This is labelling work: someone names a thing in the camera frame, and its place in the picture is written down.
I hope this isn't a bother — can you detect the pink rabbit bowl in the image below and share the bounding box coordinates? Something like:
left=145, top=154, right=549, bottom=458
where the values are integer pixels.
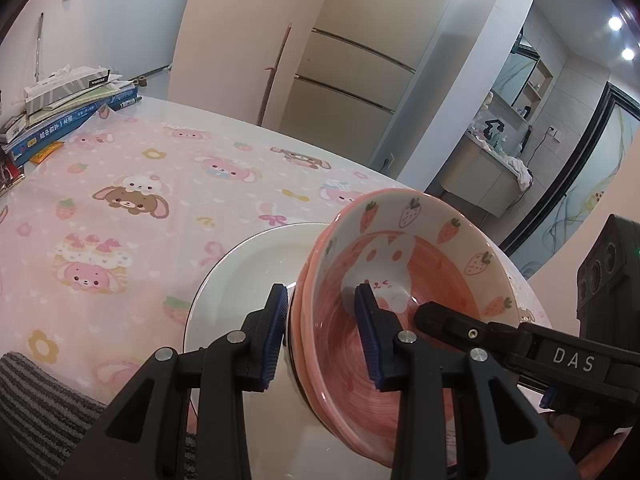
left=288, top=257, right=395, bottom=467
left=304, top=188, right=521, bottom=444

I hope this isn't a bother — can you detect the white cloth on vanity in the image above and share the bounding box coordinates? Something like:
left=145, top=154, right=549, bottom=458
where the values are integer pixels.
left=503, top=156, right=533, bottom=193

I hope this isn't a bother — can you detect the bathroom vanity cabinet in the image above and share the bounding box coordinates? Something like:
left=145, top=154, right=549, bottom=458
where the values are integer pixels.
left=436, top=132, right=534, bottom=218

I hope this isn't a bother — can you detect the yellow packet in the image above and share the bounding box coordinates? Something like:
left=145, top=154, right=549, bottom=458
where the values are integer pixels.
left=29, top=141, right=64, bottom=165

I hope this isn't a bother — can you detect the person's right hand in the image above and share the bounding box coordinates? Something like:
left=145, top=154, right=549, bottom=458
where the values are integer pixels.
left=541, top=411, right=631, bottom=479

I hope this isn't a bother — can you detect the bathroom mirror cabinet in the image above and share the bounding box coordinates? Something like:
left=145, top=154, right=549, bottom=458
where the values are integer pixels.
left=491, top=34, right=554, bottom=122

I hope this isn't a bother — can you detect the beige refrigerator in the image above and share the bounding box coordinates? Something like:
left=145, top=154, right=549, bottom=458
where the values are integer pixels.
left=280, top=0, right=450, bottom=165

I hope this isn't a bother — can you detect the green notebook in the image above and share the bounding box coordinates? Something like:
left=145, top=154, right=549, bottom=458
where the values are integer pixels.
left=27, top=80, right=136, bottom=127

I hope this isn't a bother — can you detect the pink cartoon tablecloth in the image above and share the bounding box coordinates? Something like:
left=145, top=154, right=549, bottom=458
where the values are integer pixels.
left=1, top=99, right=392, bottom=412

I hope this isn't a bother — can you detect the black door frame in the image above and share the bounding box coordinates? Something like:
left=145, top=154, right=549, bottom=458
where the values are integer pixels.
left=499, top=82, right=639, bottom=257

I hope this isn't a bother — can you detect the wooden broom stick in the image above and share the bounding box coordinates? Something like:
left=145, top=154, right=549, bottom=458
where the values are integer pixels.
left=256, top=23, right=293, bottom=127

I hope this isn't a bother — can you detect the white mop stick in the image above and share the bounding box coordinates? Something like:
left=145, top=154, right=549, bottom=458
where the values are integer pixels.
left=34, top=12, right=44, bottom=82

